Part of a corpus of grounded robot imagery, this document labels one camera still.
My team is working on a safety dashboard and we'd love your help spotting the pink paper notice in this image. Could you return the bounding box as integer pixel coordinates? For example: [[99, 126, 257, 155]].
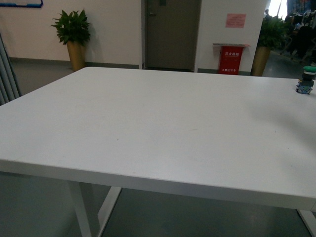
[[225, 13, 246, 29]]

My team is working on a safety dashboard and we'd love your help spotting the grey door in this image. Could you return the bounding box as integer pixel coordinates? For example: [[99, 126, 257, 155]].
[[144, 0, 201, 72]]

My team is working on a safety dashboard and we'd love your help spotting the green push button switch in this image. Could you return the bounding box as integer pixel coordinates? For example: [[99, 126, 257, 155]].
[[296, 66, 316, 94]]

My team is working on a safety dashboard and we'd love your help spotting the right white table leg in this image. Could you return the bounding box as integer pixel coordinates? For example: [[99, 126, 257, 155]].
[[297, 210, 316, 237]]

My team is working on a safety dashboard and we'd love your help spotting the white table leg frame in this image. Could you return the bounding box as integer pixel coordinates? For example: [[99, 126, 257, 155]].
[[68, 181, 122, 237]]

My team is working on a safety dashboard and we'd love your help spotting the potted green plant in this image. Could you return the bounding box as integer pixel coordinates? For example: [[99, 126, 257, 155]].
[[251, 16, 288, 77], [52, 10, 90, 71]]

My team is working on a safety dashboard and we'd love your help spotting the grey left partition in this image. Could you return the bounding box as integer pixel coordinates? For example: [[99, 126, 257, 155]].
[[0, 37, 22, 105]]

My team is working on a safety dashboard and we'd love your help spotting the right potted green plant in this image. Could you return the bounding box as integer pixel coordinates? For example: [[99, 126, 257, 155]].
[[251, 16, 288, 77]]

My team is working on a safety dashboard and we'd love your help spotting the blue framed wall board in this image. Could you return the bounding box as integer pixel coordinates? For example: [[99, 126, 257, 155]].
[[0, 0, 43, 8]]

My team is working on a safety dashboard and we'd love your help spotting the red fire extinguisher box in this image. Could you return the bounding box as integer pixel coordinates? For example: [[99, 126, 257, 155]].
[[213, 43, 250, 75]]

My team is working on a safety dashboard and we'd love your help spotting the left potted green plant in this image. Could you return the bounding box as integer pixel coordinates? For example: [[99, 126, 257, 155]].
[[52, 10, 90, 71]]

